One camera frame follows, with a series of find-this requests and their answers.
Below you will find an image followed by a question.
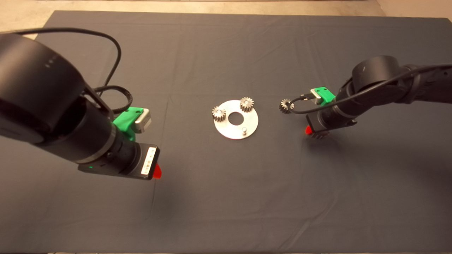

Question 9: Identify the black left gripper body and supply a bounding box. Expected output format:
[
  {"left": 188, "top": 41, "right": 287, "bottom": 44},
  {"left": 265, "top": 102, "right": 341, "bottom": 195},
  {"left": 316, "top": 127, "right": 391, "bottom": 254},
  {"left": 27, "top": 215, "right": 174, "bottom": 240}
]
[{"left": 78, "top": 139, "right": 160, "bottom": 180}]

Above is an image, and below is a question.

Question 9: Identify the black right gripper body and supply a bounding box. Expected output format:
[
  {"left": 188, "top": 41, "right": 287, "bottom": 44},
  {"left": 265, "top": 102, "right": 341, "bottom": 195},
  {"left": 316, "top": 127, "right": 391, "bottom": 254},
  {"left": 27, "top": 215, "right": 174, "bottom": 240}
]
[{"left": 306, "top": 104, "right": 358, "bottom": 134}]

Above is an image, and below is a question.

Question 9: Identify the dark grey table cloth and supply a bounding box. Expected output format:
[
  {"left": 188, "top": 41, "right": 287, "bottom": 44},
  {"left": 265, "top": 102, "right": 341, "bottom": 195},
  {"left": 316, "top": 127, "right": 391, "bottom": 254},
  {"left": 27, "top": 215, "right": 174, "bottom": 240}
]
[{"left": 0, "top": 10, "right": 452, "bottom": 253}]

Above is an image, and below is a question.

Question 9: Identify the round metal plate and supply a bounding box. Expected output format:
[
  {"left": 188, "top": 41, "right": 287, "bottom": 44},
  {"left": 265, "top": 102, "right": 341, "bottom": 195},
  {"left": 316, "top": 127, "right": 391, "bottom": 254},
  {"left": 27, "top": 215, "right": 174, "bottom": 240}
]
[{"left": 214, "top": 100, "right": 259, "bottom": 140}]

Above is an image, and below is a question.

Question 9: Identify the green right camera mount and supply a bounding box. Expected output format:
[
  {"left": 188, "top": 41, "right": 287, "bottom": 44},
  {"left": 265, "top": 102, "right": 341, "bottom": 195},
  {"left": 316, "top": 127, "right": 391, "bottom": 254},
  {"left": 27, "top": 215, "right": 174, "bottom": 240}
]
[{"left": 315, "top": 87, "right": 336, "bottom": 105}]

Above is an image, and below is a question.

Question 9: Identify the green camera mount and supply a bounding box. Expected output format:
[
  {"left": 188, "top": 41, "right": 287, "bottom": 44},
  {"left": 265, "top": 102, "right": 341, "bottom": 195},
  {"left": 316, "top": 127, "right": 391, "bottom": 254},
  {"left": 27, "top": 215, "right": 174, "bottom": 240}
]
[
  {"left": 315, "top": 87, "right": 336, "bottom": 105},
  {"left": 113, "top": 107, "right": 144, "bottom": 141}
]

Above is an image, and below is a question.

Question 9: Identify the green left camera mount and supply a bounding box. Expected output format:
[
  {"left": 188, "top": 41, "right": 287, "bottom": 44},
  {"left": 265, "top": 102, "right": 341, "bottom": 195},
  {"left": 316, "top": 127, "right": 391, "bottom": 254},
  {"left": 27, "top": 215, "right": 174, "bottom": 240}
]
[{"left": 113, "top": 107, "right": 144, "bottom": 141}]

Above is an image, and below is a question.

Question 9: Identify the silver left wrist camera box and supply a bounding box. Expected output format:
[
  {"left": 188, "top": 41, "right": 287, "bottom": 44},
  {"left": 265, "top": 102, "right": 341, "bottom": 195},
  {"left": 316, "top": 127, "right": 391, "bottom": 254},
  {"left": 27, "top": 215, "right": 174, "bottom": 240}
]
[{"left": 134, "top": 108, "right": 151, "bottom": 134}]

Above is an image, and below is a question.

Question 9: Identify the thin black right camera cable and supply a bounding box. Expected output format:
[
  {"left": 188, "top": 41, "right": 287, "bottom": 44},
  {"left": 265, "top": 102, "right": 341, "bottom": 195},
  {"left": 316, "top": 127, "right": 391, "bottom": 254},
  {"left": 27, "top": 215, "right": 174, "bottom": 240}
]
[{"left": 288, "top": 63, "right": 452, "bottom": 114}]

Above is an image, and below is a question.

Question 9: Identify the thin black camera cable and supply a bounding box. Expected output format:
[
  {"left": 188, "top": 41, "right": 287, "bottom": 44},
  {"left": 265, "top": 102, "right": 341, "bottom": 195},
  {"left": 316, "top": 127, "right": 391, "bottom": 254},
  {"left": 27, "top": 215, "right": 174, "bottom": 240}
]
[
  {"left": 0, "top": 28, "right": 122, "bottom": 94},
  {"left": 288, "top": 63, "right": 452, "bottom": 114}
]

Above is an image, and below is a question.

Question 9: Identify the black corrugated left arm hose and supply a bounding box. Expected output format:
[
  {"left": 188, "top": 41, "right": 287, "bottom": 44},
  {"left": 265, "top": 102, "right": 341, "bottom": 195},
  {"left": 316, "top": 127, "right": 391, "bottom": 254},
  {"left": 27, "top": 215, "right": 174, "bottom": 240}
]
[{"left": 94, "top": 85, "right": 133, "bottom": 115}]

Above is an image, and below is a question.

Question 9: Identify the thin black left camera cable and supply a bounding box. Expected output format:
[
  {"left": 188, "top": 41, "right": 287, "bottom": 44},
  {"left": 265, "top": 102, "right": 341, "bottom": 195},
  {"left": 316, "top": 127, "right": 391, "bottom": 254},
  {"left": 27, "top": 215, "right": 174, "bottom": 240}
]
[{"left": 0, "top": 28, "right": 122, "bottom": 94}]

